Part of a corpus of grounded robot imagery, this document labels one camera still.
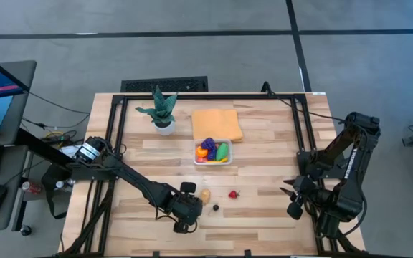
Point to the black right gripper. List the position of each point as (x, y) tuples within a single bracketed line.
[(305, 195)]

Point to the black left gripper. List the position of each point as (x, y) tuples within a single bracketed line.
[(186, 209)]

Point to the tan toy potato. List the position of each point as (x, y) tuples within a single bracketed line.
[(205, 196)]

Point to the black toy cherry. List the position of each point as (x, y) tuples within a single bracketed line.
[(216, 207)]

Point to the red toy strawberry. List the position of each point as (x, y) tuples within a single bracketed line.
[(232, 194)]

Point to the small red round toy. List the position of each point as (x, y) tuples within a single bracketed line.
[(200, 160)]

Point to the orange toy fruit green top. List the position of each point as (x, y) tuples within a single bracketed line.
[(201, 152)]

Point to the purple toy grapes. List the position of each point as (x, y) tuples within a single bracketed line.
[(208, 144)]

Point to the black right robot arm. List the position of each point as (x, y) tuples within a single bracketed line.
[(350, 172)]

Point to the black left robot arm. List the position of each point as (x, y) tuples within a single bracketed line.
[(138, 179)]

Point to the clear plastic tupperware container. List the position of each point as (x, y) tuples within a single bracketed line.
[(230, 157)]

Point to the folded orange cloth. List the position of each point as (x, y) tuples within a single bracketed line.
[(215, 123)]

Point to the green plant in white pot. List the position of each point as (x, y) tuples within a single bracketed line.
[(161, 114)]

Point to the clear plastic bottle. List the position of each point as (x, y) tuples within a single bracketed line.
[(64, 184)]

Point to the black floor vent grille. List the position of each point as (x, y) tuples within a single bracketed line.
[(163, 85)]

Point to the red soda can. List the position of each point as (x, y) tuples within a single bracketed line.
[(31, 187)]

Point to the black round caster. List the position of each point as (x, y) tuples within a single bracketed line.
[(26, 230)]

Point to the grey computer desk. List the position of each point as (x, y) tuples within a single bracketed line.
[(22, 107)]

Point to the black aluminium table frame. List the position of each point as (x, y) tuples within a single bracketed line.
[(210, 96)]

